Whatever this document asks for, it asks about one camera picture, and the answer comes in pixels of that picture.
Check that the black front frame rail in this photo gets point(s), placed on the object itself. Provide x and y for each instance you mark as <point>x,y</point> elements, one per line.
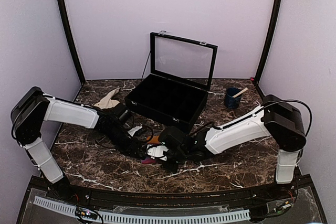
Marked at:
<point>300,191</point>

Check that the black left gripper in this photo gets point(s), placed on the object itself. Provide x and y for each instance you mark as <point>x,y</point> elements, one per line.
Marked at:
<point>131,147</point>

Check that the white slotted cable duct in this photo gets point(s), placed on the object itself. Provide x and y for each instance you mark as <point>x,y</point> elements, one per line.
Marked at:
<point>73,214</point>

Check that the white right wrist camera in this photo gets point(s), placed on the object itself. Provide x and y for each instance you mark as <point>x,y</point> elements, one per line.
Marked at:
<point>157,152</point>

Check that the black left corner post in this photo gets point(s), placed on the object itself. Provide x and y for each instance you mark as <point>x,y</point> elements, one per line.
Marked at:
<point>70,41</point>

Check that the black right corner post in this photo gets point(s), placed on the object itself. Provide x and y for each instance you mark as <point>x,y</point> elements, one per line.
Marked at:
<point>268,40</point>

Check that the maroon purple striped sock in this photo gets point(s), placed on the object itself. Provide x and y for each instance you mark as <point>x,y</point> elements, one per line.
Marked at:
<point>150,141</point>

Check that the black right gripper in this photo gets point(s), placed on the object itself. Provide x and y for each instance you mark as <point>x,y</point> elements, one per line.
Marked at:
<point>172,168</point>

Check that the dark blue mug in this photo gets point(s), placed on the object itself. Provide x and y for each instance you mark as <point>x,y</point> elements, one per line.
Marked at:
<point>229,101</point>

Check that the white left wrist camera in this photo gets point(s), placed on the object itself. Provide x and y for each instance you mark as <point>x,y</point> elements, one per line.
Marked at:
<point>134,130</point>

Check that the black corner post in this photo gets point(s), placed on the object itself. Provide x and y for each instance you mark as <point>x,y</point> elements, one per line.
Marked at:
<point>70,41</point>
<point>268,40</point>

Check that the wooden stick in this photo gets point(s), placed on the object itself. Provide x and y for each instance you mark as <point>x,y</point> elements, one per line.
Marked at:
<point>240,92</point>

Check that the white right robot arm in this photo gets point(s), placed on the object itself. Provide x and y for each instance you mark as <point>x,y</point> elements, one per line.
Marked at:
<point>275,117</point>

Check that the beige cloth hat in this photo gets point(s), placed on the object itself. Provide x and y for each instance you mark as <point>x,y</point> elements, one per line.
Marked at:
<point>108,102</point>

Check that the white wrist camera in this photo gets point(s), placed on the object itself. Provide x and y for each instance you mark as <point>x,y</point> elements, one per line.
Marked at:
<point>134,130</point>
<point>157,152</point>

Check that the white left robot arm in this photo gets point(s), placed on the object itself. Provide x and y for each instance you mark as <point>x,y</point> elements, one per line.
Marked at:
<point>37,108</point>

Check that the black display case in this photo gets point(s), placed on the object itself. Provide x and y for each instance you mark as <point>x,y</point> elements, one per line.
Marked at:
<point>175,91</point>

